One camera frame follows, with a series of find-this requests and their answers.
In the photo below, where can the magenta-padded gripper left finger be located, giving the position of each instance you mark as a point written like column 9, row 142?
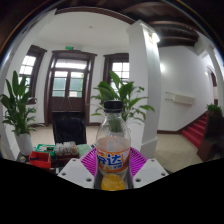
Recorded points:
column 76, row 173

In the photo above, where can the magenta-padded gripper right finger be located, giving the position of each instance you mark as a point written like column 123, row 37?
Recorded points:
column 150, row 173

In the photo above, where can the small green cabinet plant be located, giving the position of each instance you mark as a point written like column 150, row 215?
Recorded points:
column 214, row 109

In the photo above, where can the clear orange soda bottle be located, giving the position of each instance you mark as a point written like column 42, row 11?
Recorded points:
column 113, row 156

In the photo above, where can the red carpeted staircase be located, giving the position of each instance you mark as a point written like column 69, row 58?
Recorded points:
column 196, row 131

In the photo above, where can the green exit sign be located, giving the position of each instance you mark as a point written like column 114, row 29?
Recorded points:
column 69, row 48

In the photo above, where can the green folded cloth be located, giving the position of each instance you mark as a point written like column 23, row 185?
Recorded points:
column 84, row 150

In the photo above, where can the red plastic basket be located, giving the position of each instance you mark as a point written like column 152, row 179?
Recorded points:
column 40, row 160

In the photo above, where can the dark wooden glazed door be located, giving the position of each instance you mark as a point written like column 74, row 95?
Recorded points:
column 68, row 83

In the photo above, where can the potted plant in white pot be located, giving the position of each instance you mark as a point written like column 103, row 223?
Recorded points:
column 128, row 96
column 16, row 110

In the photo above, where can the green box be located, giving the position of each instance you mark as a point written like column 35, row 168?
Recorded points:
column 45, row 148

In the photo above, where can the white wall heater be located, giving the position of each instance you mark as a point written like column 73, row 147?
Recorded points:
column 181, row 98

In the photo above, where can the tray of small white cups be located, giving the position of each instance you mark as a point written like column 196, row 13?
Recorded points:
column 66, row 149

